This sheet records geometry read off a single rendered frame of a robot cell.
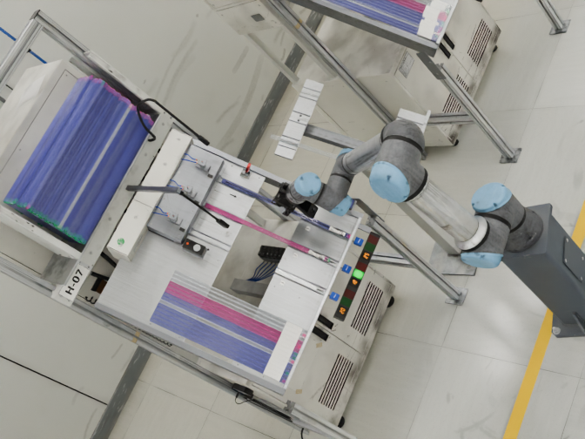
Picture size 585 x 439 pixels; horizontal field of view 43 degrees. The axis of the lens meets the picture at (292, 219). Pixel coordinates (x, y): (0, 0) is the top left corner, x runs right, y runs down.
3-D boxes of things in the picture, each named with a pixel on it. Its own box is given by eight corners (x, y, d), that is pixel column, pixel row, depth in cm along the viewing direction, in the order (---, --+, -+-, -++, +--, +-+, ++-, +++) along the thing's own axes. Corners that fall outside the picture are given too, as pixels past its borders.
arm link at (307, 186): (319, 199, 230) (294, 187, 229) (308, 206, 241) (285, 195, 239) (327, 178, 233) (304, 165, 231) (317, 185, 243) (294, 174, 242)
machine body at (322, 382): (404, 292, 331) (320, 223, 295) (343, 439, 311) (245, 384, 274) (306, 275, 380) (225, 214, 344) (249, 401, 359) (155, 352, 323)
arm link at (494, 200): (528, 199, 229) (508, 175, 221) (518, 236, 225) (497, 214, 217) (494, 199, 238) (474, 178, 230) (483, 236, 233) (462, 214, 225)
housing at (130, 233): (195, 151, 276) (192, 137, 263) (133, 266, 262) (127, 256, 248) (176, 143, 277) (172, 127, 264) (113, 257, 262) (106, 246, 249)
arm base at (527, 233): (545, 207, 236) (531, 192, 230) (541, 248, 229) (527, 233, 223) (501, 215, 246) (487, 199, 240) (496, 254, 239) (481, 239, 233)
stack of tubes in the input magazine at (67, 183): (156, 119, 259) (96, 72, 243) (84, 246, 244) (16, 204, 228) (137, 121, 268) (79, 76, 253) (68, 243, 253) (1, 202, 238)
